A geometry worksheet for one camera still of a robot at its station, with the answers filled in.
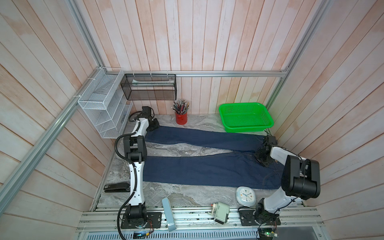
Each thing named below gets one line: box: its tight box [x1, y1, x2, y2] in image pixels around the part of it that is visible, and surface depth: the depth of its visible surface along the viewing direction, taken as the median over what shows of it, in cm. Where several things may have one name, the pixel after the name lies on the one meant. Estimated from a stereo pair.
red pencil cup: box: [175, 112, 188, 125], surface depth 113 cm
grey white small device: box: [207, 202, 230, 225], surface depth 74 cm
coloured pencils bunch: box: [171, 98, 190, 115], surface depth 107 cm
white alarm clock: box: [235, 186, 257, 207], surface depth 80 cm
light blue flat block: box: [162, 197, 176, 232], surface depth 73 cm
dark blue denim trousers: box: [143, 126, 284, 189], surface depth 95 cm
